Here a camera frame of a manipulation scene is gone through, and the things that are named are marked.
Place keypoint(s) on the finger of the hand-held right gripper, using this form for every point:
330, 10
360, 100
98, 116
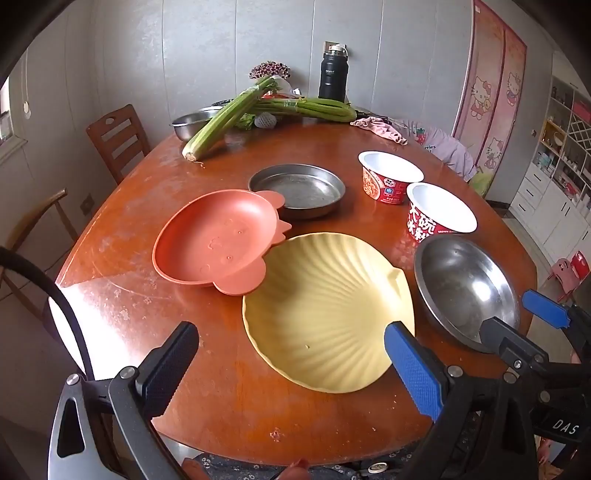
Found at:
545, 308
508, 339

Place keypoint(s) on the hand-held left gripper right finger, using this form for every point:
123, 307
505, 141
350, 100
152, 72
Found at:
411, 369

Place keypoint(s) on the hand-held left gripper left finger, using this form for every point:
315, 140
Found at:
171, 364

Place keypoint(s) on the steel bowl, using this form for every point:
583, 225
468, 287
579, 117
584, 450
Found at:
461, 281

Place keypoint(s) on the yellow shell-shaped plate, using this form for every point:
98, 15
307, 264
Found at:
318, 314

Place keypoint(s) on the orange animal-shaped plate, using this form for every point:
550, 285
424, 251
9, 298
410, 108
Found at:
212, 235

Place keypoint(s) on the red white instant noodle bowl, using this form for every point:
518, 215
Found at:
425, 221
388, 184

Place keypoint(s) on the round steel pan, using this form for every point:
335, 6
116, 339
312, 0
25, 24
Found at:
300, 187

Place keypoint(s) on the small pink chair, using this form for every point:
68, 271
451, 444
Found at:
563, 272

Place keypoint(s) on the person's floral clothing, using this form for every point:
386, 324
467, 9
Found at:
240, 464

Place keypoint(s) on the white cabinet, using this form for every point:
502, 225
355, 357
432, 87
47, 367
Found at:
545, 184

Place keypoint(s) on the pale purple printed garment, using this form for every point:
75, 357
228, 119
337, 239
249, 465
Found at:
443, 143

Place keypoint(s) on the curved light wooden chair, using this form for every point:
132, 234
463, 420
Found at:
51, 198

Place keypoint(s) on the pink cartoon cat curtain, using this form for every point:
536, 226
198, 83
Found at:
489, 92

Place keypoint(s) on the steel basin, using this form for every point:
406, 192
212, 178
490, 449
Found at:
189, 129

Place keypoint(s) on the wooden slat-back chair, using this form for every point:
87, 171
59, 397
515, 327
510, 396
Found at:
115, 134

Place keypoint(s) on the pink crumpled cloth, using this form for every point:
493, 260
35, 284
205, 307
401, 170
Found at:
383, 129

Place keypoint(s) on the celery bunch with root end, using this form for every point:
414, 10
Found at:
217, 124

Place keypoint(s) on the black flat device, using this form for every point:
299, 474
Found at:
369, 113

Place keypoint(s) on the window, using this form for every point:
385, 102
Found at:
9, 120

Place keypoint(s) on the white plastic bag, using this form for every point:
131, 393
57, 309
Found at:
287, 87

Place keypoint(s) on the black thermos bottle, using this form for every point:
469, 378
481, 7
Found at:
332, 78

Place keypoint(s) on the dried lotus pod bunch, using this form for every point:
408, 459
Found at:
270, 70

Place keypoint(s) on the wall outlet behind thermos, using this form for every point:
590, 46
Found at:
328, 46

